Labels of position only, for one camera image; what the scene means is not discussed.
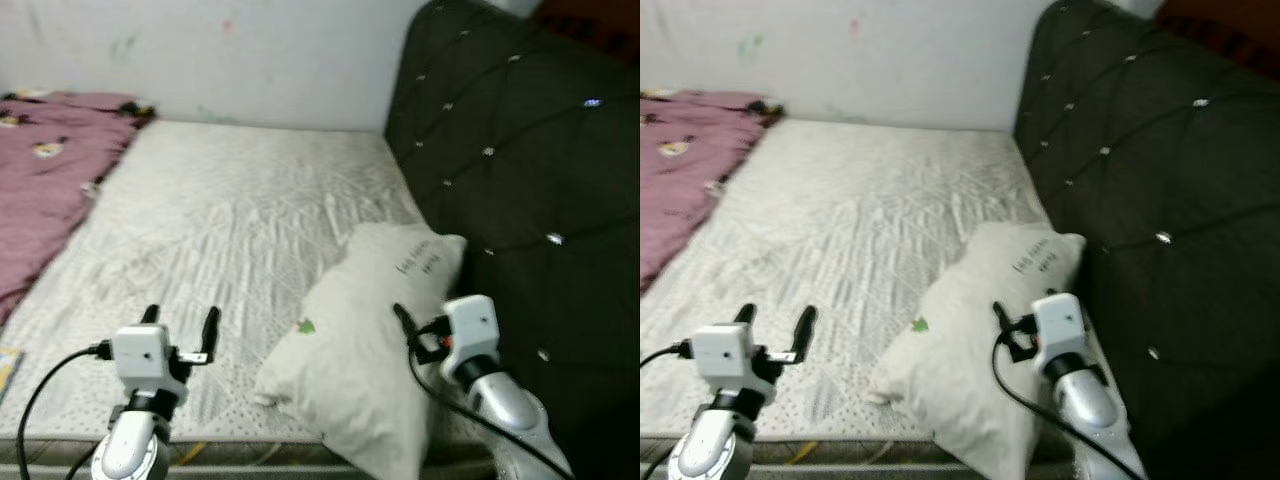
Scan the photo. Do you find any white pillow green tree print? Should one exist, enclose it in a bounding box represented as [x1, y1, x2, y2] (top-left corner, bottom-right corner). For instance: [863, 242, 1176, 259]
[868, 220, 1088, 480]
[253, 222, 468, 480]

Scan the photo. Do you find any colourful children's picture book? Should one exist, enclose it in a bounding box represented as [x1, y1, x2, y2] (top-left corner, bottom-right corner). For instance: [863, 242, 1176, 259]
[0, 345, 23, 401]

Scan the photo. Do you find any white quilted mattress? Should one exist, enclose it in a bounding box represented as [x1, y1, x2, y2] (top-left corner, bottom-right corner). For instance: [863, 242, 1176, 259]
[0, 120, 481, 446]
[640, 120, 1101, 441]

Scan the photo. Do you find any grey patterned bed base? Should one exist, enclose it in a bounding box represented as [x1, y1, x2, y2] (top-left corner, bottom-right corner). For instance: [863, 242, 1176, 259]
[0, 435, 501, 480]
[640, 435, 1081, 480]

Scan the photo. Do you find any pink cartoon print blanket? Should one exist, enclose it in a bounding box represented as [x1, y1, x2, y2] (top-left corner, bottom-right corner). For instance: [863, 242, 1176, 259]
[0, 90, 156, 326]
[640, 88, 786, 293]

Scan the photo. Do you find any black tufted headboard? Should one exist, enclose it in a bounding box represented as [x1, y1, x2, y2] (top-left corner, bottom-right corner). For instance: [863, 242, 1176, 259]
[385, 0, 641, 480]
[1012, 0, 1280, 480]

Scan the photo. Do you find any dark brown wooden furniture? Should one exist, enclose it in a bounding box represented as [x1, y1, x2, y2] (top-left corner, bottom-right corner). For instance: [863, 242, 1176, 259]
[1160, 0, 1280, 79]
[530, 0, 641, 63]

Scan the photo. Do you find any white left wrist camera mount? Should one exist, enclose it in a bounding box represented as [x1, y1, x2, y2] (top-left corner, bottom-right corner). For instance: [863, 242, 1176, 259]
[112, 323, 169, 393]
[692, 323, 753, 393]

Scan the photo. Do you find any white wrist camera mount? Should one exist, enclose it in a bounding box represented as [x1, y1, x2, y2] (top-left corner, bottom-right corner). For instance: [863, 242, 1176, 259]
[1030, 292, 1089, 366]
[112, 323, 169, 393]
[692, 323, 753, 393]
[443, 295, 501, 373]

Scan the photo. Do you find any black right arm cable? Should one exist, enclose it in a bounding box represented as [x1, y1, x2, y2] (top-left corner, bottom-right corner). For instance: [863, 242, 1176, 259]
[991, 345, 1139, 480]
[408, 345, 574, 480]

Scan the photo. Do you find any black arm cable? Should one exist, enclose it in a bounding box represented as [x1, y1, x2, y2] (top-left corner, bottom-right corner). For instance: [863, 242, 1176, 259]
[17, 343, 114, 480]
[640, 343, 694, 369]
[991, 345, 1139, 480]
[408, 345, 574, 480]

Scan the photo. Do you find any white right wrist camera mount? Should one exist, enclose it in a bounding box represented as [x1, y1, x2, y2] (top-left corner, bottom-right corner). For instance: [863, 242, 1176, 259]
[443, 295, 501, 373]
[1030, 292, 1089, 366]

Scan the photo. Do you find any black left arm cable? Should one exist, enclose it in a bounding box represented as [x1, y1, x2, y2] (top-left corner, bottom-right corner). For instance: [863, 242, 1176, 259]
[17, 343, 114, 480]
[640, 343, 694, 369]

